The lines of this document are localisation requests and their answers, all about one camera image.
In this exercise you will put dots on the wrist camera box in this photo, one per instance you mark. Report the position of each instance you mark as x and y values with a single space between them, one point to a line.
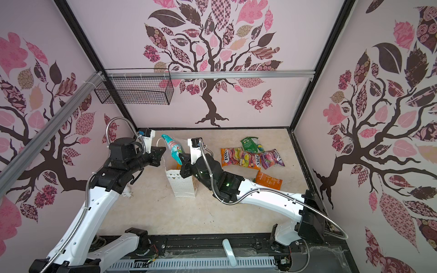
195 150
146 137

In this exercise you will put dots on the white slotted cable duct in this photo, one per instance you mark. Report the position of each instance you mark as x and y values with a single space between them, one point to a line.
189 264

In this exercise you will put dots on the white handle on base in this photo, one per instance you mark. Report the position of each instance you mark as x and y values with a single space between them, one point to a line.
229 252

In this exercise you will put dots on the aluminium rail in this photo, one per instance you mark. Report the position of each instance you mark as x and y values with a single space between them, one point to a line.
217 75
19 164

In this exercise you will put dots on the orange skittles style packet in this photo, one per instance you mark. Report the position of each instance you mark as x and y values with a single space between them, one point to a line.
231 156

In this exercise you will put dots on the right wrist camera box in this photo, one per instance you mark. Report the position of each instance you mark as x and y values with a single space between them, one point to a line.
195 150

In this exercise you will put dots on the orange flat snack packet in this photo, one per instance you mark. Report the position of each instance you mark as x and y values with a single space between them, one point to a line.
268 181

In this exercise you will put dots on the teal fruit candy bag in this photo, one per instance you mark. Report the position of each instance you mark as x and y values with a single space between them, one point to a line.
175 148

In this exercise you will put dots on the black wire mesh basket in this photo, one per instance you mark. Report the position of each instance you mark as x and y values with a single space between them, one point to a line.
136 88

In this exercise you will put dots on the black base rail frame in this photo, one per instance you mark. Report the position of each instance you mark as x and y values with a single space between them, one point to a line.
331 256

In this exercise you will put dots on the aluminium rail back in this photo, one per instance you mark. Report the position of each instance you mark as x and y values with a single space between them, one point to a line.
217 75

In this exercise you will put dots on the aluminium rail left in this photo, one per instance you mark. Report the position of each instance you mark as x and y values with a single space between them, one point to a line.
19 164

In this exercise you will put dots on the white paper gift bag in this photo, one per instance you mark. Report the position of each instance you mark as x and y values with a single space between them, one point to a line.
181 187

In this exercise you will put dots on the purple candy packet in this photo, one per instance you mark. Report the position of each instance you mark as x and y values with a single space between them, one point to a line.
271 158

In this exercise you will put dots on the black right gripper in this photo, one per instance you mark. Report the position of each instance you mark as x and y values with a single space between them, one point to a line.
188 167

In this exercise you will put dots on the green small snack packet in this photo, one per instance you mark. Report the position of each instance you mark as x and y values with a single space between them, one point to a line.
252 144

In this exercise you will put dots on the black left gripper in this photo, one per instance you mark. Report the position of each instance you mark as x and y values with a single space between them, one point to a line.
157 154

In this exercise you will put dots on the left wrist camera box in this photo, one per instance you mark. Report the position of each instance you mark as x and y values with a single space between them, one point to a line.
146 137

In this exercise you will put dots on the yellow pink candy packet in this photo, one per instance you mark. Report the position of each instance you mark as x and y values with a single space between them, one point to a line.
250 160

